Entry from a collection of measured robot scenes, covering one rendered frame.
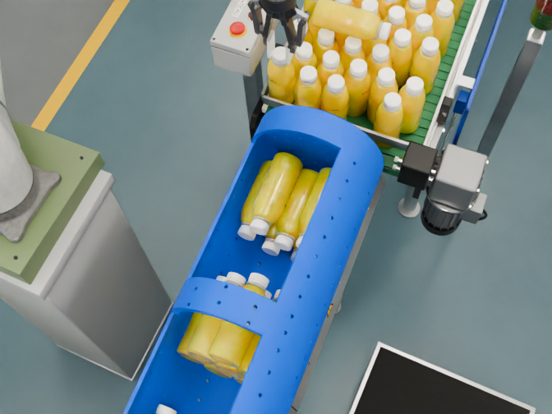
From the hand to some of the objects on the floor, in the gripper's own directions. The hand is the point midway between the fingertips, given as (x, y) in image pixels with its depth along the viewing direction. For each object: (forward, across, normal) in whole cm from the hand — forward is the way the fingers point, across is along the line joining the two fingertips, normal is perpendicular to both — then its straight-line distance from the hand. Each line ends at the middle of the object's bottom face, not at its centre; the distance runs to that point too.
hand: (280, 48), depth 169 cm
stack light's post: (+114, +53, +27) cm, 128 cm away
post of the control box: (+114, -12, +9) cm, 115 cm away
